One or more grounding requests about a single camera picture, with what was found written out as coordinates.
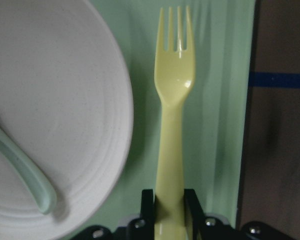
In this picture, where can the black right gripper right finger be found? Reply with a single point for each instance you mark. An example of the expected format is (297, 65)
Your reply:
(207, 226)

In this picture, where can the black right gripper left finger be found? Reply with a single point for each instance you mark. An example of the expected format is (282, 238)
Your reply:
(138, 228)

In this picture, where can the yellow plastic fork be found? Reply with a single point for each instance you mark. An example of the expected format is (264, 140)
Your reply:
(174, 78)

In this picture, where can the white round plate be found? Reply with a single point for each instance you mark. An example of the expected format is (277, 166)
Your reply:
(66, 100)

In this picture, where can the light green rectangular tray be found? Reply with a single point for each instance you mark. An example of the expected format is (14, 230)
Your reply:
(214, 112)

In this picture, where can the light green plastic spoon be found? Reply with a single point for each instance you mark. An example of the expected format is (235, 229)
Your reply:
(38, 185)

